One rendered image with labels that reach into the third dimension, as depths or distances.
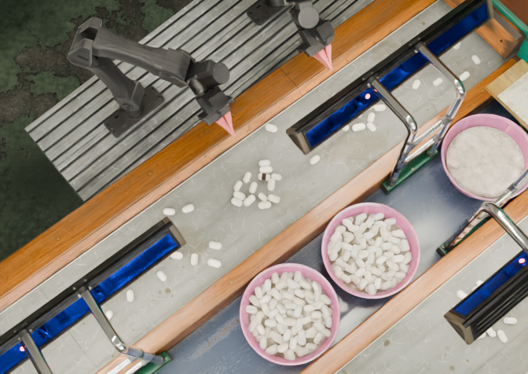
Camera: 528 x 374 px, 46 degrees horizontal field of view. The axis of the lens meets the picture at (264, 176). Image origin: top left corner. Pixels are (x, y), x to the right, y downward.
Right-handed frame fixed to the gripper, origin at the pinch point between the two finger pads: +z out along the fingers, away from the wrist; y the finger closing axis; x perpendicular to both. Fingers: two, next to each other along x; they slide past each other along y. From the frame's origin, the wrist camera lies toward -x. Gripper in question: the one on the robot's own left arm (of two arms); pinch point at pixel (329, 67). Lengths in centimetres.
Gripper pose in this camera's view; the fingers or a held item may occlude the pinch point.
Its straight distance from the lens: 183.5
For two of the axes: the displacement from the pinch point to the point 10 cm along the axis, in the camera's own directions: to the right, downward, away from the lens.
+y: 8.0, -5.8, 1.7
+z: 4.9, 7.8, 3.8
